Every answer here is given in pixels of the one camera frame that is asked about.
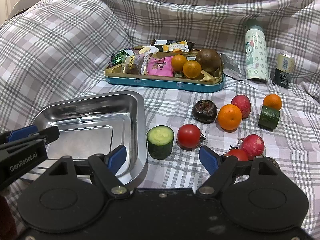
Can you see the kumquat right in tin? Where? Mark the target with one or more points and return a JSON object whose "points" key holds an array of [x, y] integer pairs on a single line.
{"points": [[192, 69]]}

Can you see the pink snack packet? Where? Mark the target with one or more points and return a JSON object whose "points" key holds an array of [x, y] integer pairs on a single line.
{"points": [[160, 67]]}

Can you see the red radish lower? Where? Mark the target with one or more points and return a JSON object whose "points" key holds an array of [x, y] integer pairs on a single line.
{"points": [[253, 145]]}

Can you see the green beige drink can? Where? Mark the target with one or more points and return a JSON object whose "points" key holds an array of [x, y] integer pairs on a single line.
{"points": [[284, 70]]}

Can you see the large orange mandarin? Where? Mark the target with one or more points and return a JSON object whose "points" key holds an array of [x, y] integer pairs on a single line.
{"points": [[229, 117]]}

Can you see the dark mangosteen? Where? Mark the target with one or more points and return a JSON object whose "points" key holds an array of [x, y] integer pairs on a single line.
{"points": [[273, 162], [205, 111]]}

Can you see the cucumber chunk on side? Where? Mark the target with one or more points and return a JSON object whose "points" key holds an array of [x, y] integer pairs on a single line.
{"points": [[269, 118]]}

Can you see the silver foil packet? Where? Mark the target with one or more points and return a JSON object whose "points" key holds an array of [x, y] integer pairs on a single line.
{"points": [[230, 68]]}

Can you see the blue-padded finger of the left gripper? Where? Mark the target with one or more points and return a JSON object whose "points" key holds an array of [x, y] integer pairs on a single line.
{"points": [[49, 134]]}

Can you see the kumquat in tin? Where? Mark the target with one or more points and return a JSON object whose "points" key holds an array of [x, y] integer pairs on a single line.
{"points": [[192, 69], [177, 62]]}

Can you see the kumquat left in tin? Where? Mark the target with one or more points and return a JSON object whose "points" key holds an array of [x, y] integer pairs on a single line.
{"points": [[177, 62]]}

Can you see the clear dried fruit packet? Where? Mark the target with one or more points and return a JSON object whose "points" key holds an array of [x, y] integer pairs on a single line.
{"points": [[136, 64]]}

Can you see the cucumber chunk upright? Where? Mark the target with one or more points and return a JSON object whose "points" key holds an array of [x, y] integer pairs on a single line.
{"points": [[160, 142]]}

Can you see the green foil candy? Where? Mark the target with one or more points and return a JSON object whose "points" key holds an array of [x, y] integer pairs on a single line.
{"points": [[117, 58]]}

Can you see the small orange mandarin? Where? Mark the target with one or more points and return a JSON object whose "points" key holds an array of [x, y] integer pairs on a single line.
{"points": [[273, 101]]}

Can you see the teal gold snack tin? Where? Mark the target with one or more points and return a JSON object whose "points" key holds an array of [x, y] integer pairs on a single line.
{"points": [[207, 82]]}

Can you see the red radish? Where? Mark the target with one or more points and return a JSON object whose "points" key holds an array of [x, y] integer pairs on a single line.
{"points": [[253, 145], [243, 103]]}

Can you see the red radish upper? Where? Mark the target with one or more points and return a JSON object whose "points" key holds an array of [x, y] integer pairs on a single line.
{"points": [[243, 103]]}

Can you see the black snack packet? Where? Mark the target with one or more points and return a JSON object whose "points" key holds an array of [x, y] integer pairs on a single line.
{"points": [[159, 43]]}

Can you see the red cherry tomato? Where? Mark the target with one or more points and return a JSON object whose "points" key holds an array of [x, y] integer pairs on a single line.
{"points": [[189, 136], [239, 153]]}

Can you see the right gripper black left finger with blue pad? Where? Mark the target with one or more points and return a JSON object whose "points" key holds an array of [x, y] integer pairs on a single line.
{"points": [[104, 171]]}

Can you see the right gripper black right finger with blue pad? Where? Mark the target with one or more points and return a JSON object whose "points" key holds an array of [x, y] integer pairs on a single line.
{"points": [[221, 170]]}

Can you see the brown round fruit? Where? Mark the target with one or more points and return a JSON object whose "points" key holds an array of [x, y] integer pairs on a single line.
{"points": [[210, 61]]}

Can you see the stainless steel tray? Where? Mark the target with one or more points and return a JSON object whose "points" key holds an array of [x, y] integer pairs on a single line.
{"points": [[97, 124]]}

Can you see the white green cartoon bottle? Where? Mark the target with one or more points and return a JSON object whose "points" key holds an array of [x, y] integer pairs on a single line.
{"points": [[256, 51]]}

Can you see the orange pastry packet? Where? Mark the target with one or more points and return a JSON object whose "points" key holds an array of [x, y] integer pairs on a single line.
{"points": [[181, 46]]}

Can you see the plaid bed sheet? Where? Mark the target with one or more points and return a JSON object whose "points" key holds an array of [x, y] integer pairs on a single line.
{"points": [[58, 50]]}

